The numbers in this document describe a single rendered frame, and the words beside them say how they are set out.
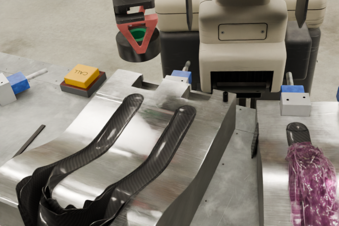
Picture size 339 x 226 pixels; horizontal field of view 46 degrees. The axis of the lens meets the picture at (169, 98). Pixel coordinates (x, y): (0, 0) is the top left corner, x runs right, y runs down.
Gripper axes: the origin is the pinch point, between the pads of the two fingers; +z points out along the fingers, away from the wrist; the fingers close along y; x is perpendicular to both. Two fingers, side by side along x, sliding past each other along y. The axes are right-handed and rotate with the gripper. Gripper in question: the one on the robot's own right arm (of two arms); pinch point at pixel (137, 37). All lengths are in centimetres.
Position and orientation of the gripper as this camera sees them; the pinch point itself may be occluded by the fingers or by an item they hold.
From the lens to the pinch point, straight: 73.3
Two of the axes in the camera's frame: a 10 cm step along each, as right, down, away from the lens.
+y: 1.8, 6.1, -7.7
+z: 0.7, 7.7, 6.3
